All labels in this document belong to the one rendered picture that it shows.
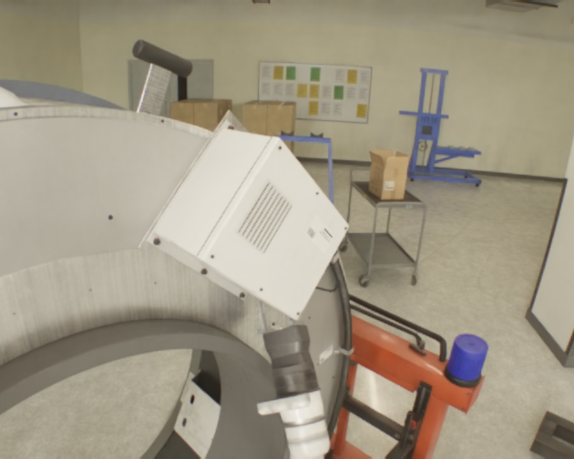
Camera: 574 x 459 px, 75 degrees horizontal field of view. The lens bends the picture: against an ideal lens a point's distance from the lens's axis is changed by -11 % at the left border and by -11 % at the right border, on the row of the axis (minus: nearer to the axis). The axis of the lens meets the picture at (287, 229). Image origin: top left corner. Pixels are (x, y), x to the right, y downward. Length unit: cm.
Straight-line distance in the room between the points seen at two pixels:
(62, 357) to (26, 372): 4
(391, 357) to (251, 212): 115
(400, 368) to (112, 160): 129
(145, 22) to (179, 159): 954
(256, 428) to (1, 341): 66
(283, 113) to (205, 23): 365
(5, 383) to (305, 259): 43
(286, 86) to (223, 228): 882
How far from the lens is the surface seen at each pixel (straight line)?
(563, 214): 371
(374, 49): 937
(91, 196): 54
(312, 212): 61
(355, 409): 179
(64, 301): 57
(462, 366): 146
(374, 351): 162
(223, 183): 54
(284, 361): 73
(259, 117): 678
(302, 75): 926
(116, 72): 1035
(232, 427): 112
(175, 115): 710
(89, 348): 56
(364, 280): 397
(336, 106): 928
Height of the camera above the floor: 189
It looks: 21 degrees down
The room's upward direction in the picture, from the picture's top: 3 degrees clockwise
